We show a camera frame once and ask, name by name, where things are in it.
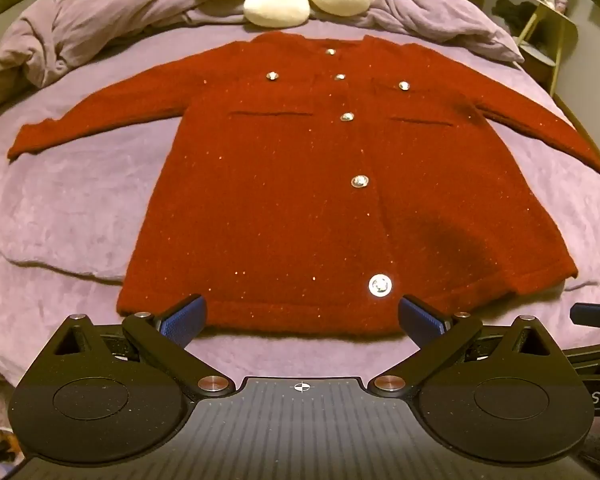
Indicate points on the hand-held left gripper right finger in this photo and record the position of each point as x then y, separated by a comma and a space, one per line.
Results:
421, 318

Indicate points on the black cloth heap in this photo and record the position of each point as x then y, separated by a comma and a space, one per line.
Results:
512, 12

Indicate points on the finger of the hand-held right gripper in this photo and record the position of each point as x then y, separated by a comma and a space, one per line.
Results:
592, 314

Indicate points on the purple crumpled duvet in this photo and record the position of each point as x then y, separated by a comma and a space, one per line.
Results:
90, 25

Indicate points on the red knit cardigan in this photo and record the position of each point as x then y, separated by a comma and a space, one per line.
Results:
280, 200

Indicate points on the purple bed sheet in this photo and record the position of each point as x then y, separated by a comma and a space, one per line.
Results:
70, 200

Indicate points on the yellow side table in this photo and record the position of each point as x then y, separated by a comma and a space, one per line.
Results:
550, 30

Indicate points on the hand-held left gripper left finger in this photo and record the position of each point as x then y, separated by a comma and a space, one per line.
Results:
181, 321

